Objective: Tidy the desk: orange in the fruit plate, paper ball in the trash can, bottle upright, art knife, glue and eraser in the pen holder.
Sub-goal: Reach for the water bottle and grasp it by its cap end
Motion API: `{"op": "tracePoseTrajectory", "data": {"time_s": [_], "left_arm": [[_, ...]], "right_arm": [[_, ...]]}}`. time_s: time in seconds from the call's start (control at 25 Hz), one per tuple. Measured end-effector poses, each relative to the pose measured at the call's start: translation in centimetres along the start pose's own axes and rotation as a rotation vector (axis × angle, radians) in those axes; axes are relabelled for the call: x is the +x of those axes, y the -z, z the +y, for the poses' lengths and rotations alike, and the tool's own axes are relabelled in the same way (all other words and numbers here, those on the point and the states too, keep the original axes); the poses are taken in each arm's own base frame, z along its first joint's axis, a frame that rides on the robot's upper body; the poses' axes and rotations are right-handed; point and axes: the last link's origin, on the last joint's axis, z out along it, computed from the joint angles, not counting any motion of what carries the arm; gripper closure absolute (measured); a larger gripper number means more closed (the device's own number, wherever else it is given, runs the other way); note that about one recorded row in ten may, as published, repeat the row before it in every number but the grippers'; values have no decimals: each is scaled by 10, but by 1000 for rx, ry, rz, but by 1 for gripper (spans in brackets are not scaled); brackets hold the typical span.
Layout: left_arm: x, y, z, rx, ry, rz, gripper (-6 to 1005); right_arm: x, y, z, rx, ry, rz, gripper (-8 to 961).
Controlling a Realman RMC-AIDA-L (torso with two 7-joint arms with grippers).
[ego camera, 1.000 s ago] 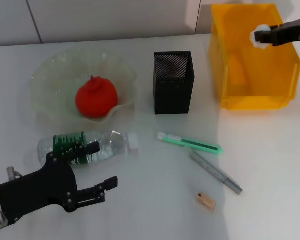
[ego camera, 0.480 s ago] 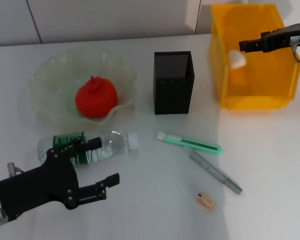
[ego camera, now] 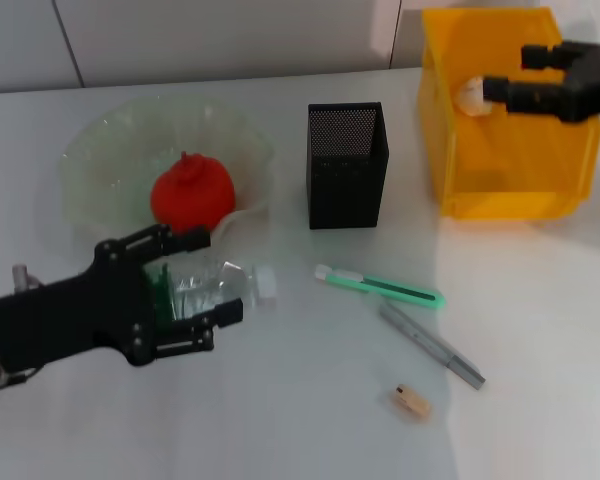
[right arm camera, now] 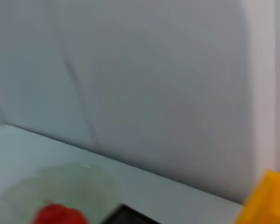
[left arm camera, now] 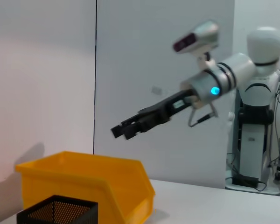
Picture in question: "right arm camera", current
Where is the red-orange toy fruit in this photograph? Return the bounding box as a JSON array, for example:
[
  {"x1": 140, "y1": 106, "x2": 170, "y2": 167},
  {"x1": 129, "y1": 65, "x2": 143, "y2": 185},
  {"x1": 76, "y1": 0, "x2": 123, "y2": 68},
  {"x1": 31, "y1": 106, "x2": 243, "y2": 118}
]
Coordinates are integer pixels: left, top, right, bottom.
[{"x1": 31, "y1": 203, "x2": 90, "y2": 224}]

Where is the black mesh pen holder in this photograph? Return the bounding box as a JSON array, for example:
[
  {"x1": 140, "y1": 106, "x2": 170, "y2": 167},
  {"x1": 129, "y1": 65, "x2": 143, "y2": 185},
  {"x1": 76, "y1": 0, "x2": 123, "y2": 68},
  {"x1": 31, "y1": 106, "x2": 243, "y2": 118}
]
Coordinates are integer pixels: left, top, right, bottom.
[{"x1": 102, "y1": 203, "x2": 162, "y2": 224}]

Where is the yellow plastic bin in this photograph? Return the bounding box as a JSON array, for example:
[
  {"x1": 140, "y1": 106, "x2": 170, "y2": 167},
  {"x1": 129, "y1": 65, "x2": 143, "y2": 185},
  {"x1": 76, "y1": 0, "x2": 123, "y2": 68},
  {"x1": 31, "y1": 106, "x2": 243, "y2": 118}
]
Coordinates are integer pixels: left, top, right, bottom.
[{"x1": 232, "y1": 169, "x2": 280, "y2": 224}]

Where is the wavy clear glass fruit plate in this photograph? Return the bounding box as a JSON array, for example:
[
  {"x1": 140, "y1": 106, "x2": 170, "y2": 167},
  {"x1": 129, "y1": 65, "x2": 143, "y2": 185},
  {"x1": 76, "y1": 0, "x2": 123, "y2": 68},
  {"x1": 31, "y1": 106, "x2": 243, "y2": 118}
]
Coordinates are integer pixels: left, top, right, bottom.
[{"x1": 4, "y1": 163, "x2": 122, "y2": 224}]

